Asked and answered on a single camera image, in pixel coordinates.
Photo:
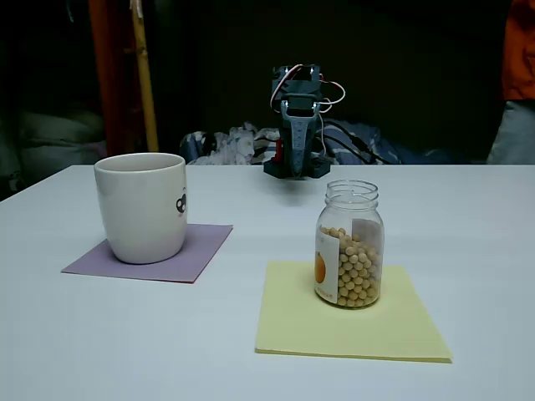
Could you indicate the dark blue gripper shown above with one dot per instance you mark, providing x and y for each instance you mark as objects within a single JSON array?
[{"x": 299, "y": 135}]

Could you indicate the glass jar of beans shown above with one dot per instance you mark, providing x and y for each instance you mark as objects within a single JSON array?
[{"x": 355, "y": 267}]

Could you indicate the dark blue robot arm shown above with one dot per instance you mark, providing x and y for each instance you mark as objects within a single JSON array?
[{"x": 297, "y": 85}]

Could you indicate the white mug with beans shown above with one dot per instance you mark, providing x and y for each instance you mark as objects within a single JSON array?
[{"x": 138, "y": 209}]

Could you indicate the blue patterned cloth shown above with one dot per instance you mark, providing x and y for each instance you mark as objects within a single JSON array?
[{"x": 234, "y": 144}]

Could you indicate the purple paper mat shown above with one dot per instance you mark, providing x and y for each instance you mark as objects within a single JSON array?
[{"x": 200, "y": 250}]

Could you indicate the bamboo pole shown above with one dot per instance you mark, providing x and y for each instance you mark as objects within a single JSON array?
[{"x": 146, "y": 92}]

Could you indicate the yellow paper mat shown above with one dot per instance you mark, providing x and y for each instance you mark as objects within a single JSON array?
[{"x": 355, "y": 334}]

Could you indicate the person's grey trousers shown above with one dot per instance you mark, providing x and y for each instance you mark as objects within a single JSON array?
[{"x": 514, "y": 133}]

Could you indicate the person's orange garment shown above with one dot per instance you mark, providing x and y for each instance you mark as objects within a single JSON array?
[{"x": 520, "y": 50}]

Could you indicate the pale cushion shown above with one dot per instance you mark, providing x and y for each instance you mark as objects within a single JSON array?
[{"x": 54, "y": 133}]

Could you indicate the red-brown wooden post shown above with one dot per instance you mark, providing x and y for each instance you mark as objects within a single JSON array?
[{"x": 113, "y": 75}]

